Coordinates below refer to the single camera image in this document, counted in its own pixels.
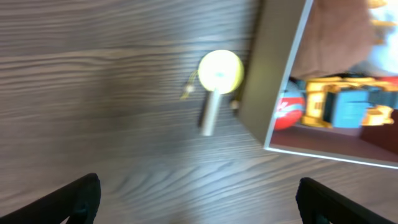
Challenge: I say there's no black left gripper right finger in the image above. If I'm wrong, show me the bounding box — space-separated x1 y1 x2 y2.
295 177 394 224

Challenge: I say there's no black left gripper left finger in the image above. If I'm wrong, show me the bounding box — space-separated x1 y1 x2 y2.
1 173 101 224

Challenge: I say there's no red robot ball toy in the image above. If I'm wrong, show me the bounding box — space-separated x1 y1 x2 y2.
274 81 305 130

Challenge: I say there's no yellow toy truck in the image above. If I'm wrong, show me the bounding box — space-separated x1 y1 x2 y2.
301 74 397 129

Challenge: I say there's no white duck plush toy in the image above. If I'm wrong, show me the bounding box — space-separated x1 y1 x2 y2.
351 0 397 77

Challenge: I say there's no wooden pellet drum toy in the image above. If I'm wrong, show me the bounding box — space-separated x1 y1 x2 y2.
180 50 244 136

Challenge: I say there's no brown plush toy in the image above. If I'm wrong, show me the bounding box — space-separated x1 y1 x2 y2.
290 0 374 79

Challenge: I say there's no white cardboard box pink inside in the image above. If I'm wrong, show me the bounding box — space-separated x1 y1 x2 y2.
238 0 397 169

